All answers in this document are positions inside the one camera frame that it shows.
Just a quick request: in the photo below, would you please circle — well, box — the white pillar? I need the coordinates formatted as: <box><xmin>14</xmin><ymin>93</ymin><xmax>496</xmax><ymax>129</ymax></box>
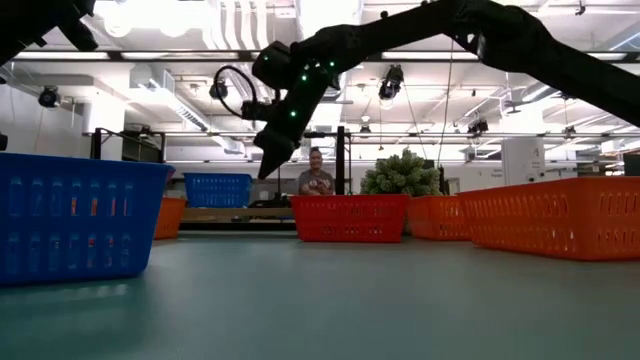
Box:
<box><xmin>501</xmin><ymin>137</ymin><xmax>546</xmax><ymax>187</ymax></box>

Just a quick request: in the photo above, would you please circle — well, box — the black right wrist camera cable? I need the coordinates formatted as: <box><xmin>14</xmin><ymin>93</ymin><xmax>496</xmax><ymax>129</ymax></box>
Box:
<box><xmin>213</xmin><ymin>64</ymin><xmax>259</xmax><ymax>120</ymax></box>

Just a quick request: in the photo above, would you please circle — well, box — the orange plastic basket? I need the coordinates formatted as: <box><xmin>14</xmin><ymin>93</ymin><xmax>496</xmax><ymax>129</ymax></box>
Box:
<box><xmin>153</xmin><ymin>196</ymin><xmax>188</xmax><ymax>240</ymax></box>
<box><xmin>407</xmin><ymin>194</ymin><xmax>471</xmax><ymax>242</ymax></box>
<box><xmin>457</xmin><ymin>176</ymin><xmax>640</xmax><ymax>262</ymax></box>

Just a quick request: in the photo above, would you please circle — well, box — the green artificial plant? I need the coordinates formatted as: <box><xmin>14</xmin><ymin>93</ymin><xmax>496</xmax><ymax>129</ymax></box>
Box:
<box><xmin>359</xmin><ymin>148</ymin><xmax>444</xmax><ymax>197</ymax></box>

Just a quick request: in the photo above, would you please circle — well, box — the blue plastic basket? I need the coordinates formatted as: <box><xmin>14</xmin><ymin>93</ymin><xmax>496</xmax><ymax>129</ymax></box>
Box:
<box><xmin>183</xmin><ymin>172</ymin><xmax>254</xmax><ymax>209</ymax></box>
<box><xmin>0</xmin><ymin>152</ymin><xmax>176</xmax><ymax>287</ymax></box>

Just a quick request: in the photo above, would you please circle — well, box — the person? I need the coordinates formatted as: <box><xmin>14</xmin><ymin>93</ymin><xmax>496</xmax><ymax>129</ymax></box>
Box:
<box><xmin>298</xmin><ymin>146</ymin><xmax>336</xmax><ymax>196</ymax></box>

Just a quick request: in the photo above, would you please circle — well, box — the thin hanging cable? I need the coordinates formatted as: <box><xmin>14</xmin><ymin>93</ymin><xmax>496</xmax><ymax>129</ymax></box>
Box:
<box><xmin>436</xmin><ymin>39</ymin><xmax>455</xmax><ymax>169</ymax></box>

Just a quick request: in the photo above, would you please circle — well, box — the red plastic basket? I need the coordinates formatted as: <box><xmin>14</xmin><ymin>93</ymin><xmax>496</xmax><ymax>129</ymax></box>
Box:
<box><xmin>290</xmin><ymin>194</ymin><xmax>411</xmax><ymax>244</ymax></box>

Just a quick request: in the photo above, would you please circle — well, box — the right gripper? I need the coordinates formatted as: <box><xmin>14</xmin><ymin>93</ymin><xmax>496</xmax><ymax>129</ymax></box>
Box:
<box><xmin>253</xmin><ymin>88</ymin><xmax>327</xmax><ymax>180</ymax></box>

